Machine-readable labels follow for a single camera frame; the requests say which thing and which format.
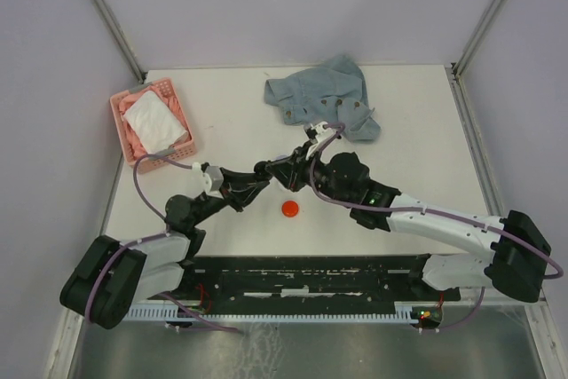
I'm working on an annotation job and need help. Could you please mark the left aluminium frame post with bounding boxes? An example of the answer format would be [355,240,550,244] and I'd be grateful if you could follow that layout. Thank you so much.
[91,0,147,83]

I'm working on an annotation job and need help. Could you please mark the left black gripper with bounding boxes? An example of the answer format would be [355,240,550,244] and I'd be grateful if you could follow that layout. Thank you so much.
[190,167,270,227]

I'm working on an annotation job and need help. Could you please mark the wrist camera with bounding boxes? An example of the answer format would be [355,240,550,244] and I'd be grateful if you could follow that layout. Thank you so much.
[192,162,224,198]
[304,121,345,160]

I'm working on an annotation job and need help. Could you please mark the blue denim jacket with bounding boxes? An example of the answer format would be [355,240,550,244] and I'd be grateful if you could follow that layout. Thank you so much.
[264,54,381,143]

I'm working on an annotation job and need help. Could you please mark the right aluminium frame post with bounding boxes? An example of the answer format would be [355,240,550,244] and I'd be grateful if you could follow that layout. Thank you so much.
[452,0,508,80]

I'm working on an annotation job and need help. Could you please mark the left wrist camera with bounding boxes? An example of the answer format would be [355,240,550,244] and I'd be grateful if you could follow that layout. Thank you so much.
[192,162,224,198]

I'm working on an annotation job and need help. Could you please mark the white folded cloth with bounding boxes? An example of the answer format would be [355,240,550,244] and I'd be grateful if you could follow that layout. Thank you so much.
[122,90,189,154]

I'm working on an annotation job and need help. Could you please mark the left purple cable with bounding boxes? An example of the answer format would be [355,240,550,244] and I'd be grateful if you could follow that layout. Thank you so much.
[86,153,201,325]

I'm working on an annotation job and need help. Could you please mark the aluminium frame post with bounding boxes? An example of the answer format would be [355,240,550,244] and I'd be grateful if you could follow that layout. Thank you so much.
[452,0,508,80]
[91,0,147,83]

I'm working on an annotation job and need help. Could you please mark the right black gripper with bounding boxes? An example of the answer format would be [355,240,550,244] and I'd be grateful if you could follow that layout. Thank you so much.
[266,140,352,208]

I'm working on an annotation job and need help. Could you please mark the purple cable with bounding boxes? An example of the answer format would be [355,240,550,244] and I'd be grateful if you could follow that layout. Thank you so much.
[309,121,564,280]
[86,153,201,325]

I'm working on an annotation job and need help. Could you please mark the pink plastic basket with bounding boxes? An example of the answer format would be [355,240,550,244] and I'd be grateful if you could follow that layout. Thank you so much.
[109,77,197,167]

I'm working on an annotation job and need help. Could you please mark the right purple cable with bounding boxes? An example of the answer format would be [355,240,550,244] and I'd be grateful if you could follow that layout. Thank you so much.
[309,121,564,280]

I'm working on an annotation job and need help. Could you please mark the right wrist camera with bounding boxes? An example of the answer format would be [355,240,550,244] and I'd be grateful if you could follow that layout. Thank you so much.
[304,121,345,160]

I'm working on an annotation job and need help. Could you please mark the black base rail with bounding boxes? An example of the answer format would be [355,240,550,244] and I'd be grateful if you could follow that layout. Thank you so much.
[170,256,461,315]

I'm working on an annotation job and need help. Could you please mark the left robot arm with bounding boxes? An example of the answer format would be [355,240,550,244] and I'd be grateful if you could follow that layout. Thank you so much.
[59,162,272,329]

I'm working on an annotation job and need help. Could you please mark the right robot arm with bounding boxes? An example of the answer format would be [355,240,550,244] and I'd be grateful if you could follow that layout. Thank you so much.
[255,147,551,303]

